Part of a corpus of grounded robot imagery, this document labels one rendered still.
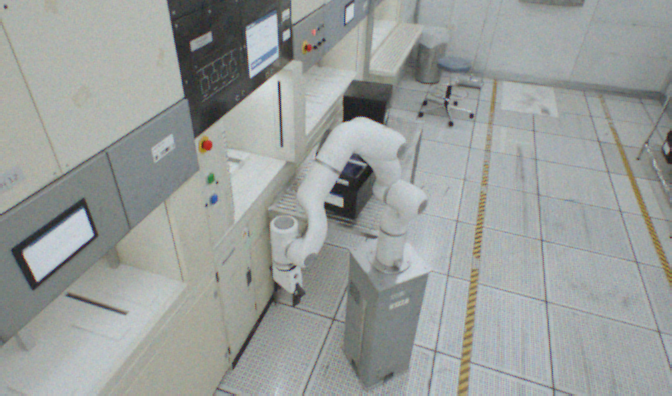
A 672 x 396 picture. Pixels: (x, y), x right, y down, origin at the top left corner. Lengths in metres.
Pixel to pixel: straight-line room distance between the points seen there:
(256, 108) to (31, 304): 1.47
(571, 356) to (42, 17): 2.80
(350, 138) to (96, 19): 0.71
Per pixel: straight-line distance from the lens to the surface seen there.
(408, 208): 1.72
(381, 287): 1.92
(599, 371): 2.99
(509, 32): 6.19
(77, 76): 1.23
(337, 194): 2.17
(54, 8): 1.18
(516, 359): 2.83
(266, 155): 2.50
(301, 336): 2.68
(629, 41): 6.38
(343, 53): 3.68
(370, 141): 1.37
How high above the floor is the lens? 2.18
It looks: 35 degrees down
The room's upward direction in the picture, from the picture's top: 2 degrees clockwise
